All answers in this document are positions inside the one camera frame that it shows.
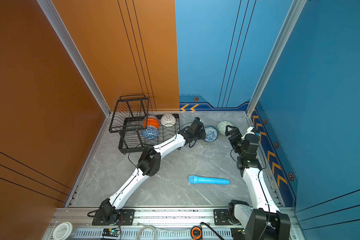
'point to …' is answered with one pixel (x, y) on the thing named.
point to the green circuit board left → (110, 232)
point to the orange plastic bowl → (151, 121)
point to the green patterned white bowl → (221, 127)
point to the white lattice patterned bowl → (168, 120)
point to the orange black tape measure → (196, 232)
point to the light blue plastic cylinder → (194, 180)
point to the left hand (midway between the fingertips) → (206, 132)
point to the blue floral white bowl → (211, 133)
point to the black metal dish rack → (126, 117)
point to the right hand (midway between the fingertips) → (227, 130)
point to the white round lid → (62, 231)
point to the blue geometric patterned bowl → (150, 132)
